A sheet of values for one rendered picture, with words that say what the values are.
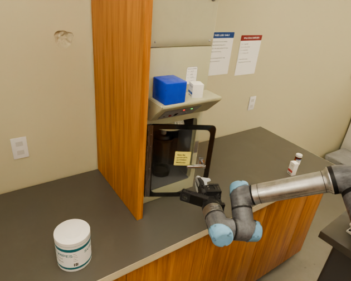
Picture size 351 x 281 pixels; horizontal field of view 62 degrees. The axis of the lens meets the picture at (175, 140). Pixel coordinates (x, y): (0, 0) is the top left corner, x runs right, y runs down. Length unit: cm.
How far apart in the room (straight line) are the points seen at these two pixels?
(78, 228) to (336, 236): 119
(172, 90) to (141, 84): 13
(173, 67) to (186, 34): 14
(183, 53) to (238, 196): 62
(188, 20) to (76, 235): 93
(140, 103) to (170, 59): 24
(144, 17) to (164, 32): 18
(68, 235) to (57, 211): 35
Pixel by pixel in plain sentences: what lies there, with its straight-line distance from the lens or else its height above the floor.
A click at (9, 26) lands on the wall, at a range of 147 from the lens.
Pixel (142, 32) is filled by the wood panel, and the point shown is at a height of 178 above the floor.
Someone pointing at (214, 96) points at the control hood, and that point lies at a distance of 134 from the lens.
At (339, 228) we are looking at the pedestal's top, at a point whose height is 94.
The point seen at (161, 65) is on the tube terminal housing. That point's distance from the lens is 124.
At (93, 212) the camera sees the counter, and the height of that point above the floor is 94.
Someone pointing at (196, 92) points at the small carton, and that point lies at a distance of 129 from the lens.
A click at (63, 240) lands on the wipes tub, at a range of 119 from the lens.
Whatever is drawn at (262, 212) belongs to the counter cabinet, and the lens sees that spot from 183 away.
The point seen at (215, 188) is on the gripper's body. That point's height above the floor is 123.
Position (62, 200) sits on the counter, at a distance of 160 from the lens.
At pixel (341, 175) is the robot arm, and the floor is 144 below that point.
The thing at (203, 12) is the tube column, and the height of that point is 184.
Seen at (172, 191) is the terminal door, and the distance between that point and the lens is 150.
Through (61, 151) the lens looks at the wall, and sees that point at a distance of 170.
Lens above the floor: 193
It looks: 28 degrees down
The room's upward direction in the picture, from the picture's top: 6 degrees clockwise
